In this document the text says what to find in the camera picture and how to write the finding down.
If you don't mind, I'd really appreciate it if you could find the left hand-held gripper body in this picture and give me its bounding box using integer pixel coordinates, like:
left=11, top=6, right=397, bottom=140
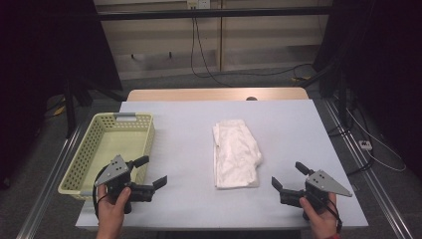
left=94, top=154, right=156, bottom=214

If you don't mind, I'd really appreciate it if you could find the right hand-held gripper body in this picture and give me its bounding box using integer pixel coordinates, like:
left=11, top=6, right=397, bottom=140
left=279, top=169, right=353, bottom=221

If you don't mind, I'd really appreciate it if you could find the pale yellow perforated plastic basket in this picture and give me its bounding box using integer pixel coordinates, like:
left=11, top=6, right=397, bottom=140
left=58, top=112, right=156, bottom=202

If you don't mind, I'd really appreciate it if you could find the white cloth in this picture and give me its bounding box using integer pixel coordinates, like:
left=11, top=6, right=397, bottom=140
left=212, top=119, right=264, bottom=190

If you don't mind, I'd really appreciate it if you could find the person's left hand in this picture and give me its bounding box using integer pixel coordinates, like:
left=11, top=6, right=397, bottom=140
left=96, top=184, right=132, bottom=233

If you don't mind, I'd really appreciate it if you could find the person's right hand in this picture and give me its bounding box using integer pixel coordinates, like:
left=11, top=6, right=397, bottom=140
left=299, top=192, right=339, bottom=237

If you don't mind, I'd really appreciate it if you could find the black metal stand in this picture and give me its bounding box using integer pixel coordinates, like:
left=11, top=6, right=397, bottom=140
left=62, top=74, right=127, bottom=139
left=313, top=59, right=353, bottom=129

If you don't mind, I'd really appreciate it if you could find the black curtain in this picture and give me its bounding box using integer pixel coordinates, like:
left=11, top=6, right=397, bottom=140
left=0, top=0, right=123, bottom=187
left=313, top=0, right=422, bottom=173

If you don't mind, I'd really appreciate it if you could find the black horizontal metal bar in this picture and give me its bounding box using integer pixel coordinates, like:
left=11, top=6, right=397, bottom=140
left=98, top=6, right=333, bottom=22

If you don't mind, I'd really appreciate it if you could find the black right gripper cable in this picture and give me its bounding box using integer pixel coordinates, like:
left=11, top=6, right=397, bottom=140
left=322, top=197, right=343, bottom=233

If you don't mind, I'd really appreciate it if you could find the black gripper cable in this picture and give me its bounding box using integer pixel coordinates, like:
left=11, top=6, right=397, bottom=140
left=322, top=197, right=343, bottom=233
left=93, top=175, right=109, bottom=221

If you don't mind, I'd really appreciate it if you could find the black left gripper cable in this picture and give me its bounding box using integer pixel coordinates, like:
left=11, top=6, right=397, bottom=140
left=93, top=175, right=109, bottom=221

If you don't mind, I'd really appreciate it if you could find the metal floor rail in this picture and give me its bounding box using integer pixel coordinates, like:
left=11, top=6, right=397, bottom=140
left=15, top=120, right=88, bottom=239
left=322, top=99, right=415, bottom=239

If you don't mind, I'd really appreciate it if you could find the white floor cable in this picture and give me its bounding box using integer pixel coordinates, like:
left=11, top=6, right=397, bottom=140
left=346, top=108, right=408, bottom=173

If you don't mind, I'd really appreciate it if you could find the black hanging wall cable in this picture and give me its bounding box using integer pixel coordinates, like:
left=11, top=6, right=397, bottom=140
left=189, top=17, right=315, bottom=89

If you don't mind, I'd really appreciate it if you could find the white wall power outlet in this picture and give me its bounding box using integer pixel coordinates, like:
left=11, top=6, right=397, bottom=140
left=186, top=0, right=212, bottom=10

